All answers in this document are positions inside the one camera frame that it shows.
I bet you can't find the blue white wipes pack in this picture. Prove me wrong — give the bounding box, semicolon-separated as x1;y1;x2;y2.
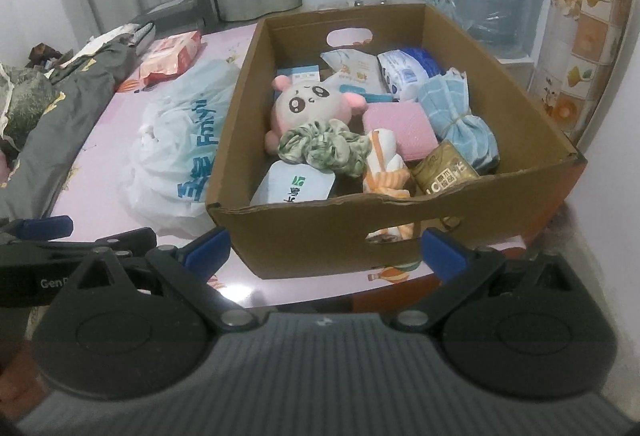
376;46;446;102

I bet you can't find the orange striped cloth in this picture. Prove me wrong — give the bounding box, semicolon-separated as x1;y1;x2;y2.
361;128;418;244

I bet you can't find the gold snack packet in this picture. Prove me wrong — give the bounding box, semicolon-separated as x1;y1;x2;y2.
410;139;481;197

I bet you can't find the pink tissue pack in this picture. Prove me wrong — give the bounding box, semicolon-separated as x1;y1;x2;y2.
139;30;203;86

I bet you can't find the pink plush toy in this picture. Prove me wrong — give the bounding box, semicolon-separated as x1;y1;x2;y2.
264;73;370;154

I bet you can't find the green patterned scrunchie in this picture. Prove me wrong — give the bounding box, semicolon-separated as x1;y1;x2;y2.
277;118;373;179

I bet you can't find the floral patterned board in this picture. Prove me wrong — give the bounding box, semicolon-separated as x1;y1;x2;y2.
527;0;638;147

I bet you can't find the crumpled grey-green bag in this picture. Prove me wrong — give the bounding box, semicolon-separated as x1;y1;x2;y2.
0;63;55;147

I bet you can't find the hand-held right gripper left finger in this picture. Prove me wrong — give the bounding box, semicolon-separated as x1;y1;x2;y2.
50;226;253;332

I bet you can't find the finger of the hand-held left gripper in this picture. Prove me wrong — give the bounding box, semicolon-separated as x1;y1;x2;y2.
0;215;74;242
95;227;157;254

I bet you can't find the light blue small box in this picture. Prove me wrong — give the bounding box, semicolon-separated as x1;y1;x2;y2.
276;62;322;84

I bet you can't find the grey garment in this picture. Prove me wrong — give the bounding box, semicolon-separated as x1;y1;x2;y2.
0;41;138;222

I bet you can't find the white green-logo packet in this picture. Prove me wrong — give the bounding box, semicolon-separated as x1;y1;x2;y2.
249;161;337;208

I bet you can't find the blue face mask bundle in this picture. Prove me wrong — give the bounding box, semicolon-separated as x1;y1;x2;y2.
417;68;501;174

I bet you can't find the brown cardboard box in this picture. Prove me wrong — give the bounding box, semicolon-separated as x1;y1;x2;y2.
205;3;587;281

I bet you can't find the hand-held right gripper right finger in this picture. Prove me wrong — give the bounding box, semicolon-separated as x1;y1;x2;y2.
395;227;596;331

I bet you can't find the white garment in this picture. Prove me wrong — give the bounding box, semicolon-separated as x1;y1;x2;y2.
65;22;157;67

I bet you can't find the pink bed sheet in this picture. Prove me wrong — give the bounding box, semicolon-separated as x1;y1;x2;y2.
50;18;528;312

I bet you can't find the grey storage bin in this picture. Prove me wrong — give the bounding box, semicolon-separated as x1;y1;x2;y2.
127;0;218;34

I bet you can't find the white plastic bag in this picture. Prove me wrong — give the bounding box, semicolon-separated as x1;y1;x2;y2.
120;58;243;237

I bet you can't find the light teal packet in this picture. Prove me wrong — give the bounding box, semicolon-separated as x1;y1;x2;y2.
337;83;401;106

